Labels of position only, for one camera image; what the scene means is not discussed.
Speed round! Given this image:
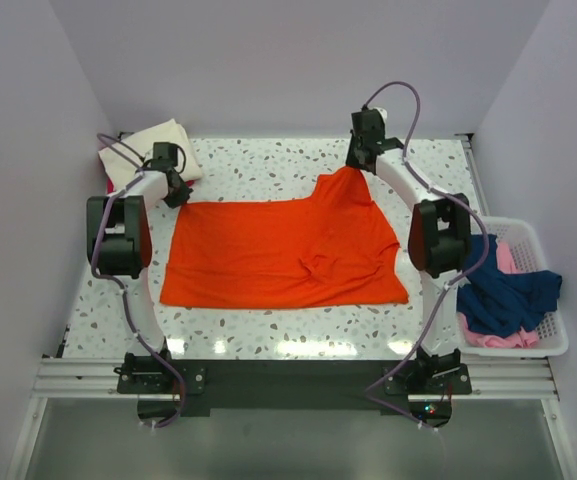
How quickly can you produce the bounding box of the pink t-shirt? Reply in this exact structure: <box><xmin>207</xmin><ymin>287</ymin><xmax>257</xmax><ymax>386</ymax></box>
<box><xmin>457</xmin><ymin>242</ymin><xmax>539</xmax><ymax>350</ymax></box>

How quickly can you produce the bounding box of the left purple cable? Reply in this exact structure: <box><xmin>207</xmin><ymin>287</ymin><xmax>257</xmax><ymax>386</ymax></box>
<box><xmin>90</xmin><ymin>133</ymin><xmax>189</xmax><ymax>429</ymax></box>

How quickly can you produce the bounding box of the orange t-shirt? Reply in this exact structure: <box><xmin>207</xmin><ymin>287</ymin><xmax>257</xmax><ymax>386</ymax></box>
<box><xmin>160</xmin><ymin>167</ymin><xmax>409</xmax><ymax>309</ymax></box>

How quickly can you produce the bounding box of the purple cable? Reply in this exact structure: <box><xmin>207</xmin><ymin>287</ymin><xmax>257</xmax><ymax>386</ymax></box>
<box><xmin>90</xmin><ymin>133</ymin><xmax>189</xmax><ymax>429</ymax></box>
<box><xmin>362</xmin><ymin>82</ymin><xmax>489</xmax><ymax>425</ymax></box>

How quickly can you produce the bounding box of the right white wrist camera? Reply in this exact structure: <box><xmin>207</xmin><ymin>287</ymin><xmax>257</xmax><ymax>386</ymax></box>
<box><xmin>374</xmin><ymin>107</ymin><xmax>388</xmax><ymax>121</ymax></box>

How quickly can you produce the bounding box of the navy blue t-shirt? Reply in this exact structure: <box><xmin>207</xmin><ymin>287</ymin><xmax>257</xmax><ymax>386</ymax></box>
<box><xmin>458</xmin><ymin>234</ymin><xmax>563</xmax><ymax>331</ymax></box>

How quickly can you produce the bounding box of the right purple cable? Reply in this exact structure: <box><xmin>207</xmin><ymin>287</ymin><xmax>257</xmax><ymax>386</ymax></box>
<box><xmin>362</xmin><ymin>82</ymin><xmax>489</xmax><ymax>425</ymax></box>

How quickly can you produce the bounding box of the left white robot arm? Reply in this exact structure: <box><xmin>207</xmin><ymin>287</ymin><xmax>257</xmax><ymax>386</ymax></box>
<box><xmin>86</xmin><ymin>142</ymin><xmax>192</xmax><ymax>392</ymax></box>

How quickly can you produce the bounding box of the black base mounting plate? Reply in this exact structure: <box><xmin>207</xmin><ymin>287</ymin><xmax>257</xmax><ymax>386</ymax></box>
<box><xmin>114</xmin><ymin>354</ymin><xmax>473</xmax><ymax>427</ymax></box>

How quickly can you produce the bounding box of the folded cream t-shirt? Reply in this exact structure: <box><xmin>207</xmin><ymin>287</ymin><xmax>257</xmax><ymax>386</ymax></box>
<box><xmin>98</xmin><ymin>119</ymin><xmax>203</xmax><ymax>191</ymax></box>

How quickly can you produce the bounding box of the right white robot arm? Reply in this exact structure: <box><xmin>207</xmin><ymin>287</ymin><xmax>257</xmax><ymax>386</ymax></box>
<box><xmin>346</xmin><ymin>106</ymin><xmax>471</xmax><ymax>393</ymax></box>

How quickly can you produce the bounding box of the white perforated laundry basket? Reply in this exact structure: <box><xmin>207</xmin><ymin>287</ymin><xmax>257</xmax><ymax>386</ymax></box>
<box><xmin>457</xmin><ymin>216</ymin><xmax>569</xmax><ymax>358</ymax></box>

